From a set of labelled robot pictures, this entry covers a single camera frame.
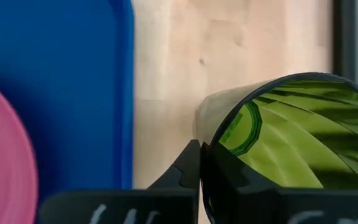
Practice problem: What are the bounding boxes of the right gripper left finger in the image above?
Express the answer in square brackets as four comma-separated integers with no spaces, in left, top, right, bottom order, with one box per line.
[147,139,202,191]

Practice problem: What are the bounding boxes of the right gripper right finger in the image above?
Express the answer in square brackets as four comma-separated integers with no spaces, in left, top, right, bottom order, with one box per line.
[200,142,281,224]

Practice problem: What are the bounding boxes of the green faceted plastic cup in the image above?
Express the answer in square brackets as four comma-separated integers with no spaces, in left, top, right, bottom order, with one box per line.
[193,72,358,224]

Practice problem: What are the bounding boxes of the blue plastic tray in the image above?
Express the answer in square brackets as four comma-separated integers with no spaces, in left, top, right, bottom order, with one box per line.
[0,0,135,218]

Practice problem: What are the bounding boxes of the pink plastic plate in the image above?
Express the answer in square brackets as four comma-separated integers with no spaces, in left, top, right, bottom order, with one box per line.
[0,74,39,224]

